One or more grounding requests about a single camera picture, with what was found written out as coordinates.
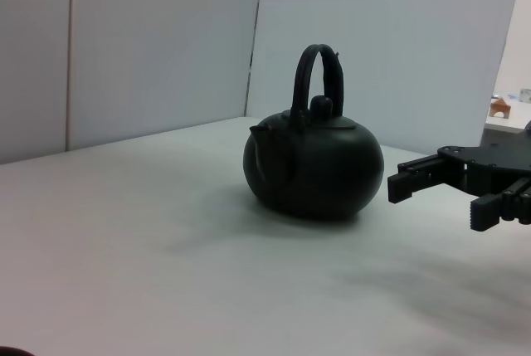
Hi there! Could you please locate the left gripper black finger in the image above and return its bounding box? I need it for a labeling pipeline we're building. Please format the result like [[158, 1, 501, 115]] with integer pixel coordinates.
[[387, 154, 461, 206], [470, 177, 531, 233]]

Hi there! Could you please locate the black cast iron teapot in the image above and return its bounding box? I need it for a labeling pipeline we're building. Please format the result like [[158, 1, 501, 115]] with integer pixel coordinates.
[[242, 43, 384, 221]]

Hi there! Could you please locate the white background table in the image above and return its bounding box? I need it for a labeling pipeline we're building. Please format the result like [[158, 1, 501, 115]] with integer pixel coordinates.
[[484, 100, 531, 134]]

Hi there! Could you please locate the small wooden house block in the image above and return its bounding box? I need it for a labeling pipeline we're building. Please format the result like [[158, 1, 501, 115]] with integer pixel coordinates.
[[490, 97, 512, 119]]

